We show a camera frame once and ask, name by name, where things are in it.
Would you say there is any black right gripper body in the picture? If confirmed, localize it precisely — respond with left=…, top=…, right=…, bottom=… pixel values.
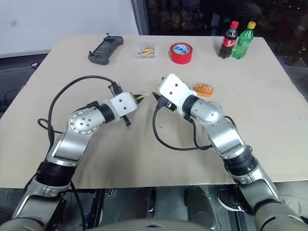
left=154, top=95, right=178, bottom=113

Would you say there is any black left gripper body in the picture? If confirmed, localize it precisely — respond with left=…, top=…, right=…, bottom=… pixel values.
left=108, top=81, right=139, bottom=128

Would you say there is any orange bread toy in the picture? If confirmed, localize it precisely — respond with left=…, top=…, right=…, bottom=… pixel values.
left=193, top=83, right=215, bottom=98

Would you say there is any black handheld remote controller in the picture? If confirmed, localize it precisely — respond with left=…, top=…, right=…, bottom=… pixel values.
left=88, top=33, right=125, bottom=65

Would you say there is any small clear plastic box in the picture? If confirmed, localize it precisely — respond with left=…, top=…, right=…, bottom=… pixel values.
left=134, top=40, right=159, bottom=60

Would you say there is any red tape roll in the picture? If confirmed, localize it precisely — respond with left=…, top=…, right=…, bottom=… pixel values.
left=169, top=42, right=194, bottom=65

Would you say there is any cola bottle red cap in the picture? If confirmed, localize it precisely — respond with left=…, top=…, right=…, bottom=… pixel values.
left=218, top=21, right=240, bottom=59

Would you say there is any green soda bottle yellow cap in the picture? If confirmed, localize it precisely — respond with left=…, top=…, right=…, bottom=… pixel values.
left=231, top=21, right=257, bottom=61

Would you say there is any black shoe white sole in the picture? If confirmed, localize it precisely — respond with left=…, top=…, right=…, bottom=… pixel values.
left=217, top=189, right=245, bottom=213

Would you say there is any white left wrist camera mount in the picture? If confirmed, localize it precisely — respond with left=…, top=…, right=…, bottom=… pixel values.
left=110, top=92, right=138, bottom=120

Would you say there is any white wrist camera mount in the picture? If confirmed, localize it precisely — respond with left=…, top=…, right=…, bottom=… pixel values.
left=157, top=73, right=197, bottom=114
left=110, top=92, right=138, bottom=120

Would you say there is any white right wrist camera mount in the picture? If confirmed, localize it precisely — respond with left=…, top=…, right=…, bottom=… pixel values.
left=157, top=73, right=197, bottom=114

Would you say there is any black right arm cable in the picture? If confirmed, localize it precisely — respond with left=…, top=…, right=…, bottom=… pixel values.
left=152, top=105, right=212, bottom=152

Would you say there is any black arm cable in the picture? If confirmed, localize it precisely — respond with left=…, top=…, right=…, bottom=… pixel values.
left=152, top=105, right=212, bottom=152
left=37, top=76, right=120, bottom=145

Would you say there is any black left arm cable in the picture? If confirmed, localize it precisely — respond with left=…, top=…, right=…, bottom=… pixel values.
left=37, top=76, right=120, bottom=145

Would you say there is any grey window frame post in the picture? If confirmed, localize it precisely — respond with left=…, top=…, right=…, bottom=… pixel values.
left=131, top=0, right=151, bottom=36

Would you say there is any black cable under table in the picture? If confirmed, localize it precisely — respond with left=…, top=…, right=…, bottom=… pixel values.
left=69, top=181, right=87, bottom=231

